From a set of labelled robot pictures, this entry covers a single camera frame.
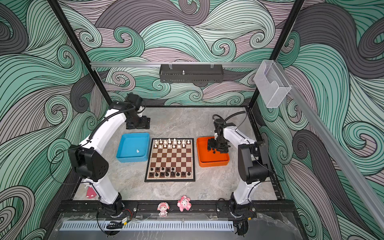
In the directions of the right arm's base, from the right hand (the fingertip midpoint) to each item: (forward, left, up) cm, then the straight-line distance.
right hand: (214, 150), depth 91 cm
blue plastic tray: (+4, +53, -4) cm, 54 cm away
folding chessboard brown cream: (-6, +27, -2) cm, 28 cm away
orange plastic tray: (-5, +4, -2) cm, 7 cm away
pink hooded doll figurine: (-31, +28, +1) cm, 42 cm away
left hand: (+7, +43, +16) cm, 46 cm away
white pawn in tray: (0, +49, -2) cm, 49 cm away
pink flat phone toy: (-25, +67, 0) cm, 72 cm away
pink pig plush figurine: (-30, +18, +1) cm, 35 cm away
